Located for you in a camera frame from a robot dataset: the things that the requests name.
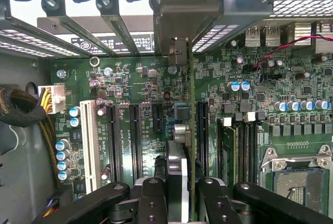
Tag short black expansion slot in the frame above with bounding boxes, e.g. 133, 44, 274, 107
151, 102, 165, 134

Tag RAM slot white latches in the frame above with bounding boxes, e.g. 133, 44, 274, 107
243, 111, 257, 183
217, 117, 237, 187

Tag green Dell motherboard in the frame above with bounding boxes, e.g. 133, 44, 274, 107
49, 20, 333, 218

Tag white power connector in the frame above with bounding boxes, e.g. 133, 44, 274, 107
37, 84, 67, 115

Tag grey open PC case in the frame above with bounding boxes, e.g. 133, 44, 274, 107
0, 0, 333, 224

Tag metal CPU socket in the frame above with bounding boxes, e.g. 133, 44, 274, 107
260, 144, 333, 217

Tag wide metal port block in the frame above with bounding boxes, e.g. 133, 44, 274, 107
287, 21, 313, 48
315, 20, 333, 53

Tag black braided power cable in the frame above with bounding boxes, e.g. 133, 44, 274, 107
0, 84, 65, 191

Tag white PCI expansion slot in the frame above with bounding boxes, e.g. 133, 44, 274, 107
79, 99, 102, 195

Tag red and black twisted wire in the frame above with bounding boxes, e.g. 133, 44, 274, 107
253, 34, 333, 69

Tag metal slot blanking plate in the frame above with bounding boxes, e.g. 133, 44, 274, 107
95, 0, 143, 56
41, 0, 119, 57

